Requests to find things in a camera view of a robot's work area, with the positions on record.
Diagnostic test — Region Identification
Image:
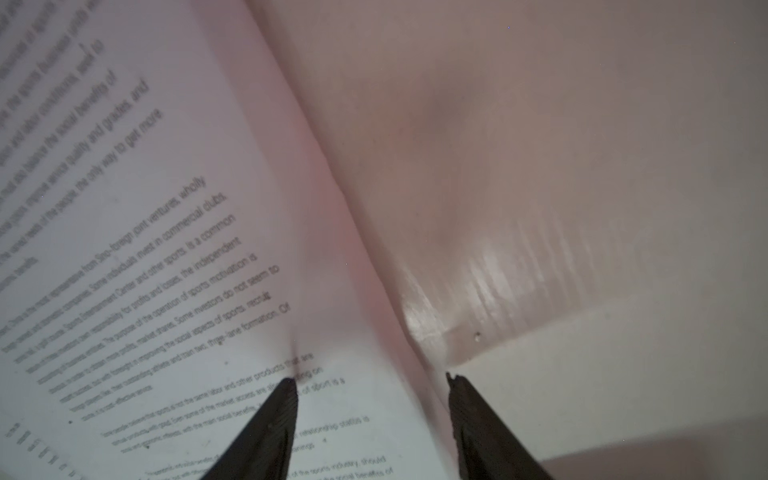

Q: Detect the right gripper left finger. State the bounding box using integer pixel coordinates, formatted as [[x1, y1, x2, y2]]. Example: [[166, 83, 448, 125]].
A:
[[202, 377, 299, 480]]

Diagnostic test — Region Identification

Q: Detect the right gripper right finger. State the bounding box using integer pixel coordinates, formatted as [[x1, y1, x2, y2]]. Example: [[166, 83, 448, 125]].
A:
[[446, 374, 552, 480]]

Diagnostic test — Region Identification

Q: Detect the printed paper sheet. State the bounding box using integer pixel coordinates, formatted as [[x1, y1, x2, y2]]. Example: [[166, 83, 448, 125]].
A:
[[1, 1, 457, 479]]

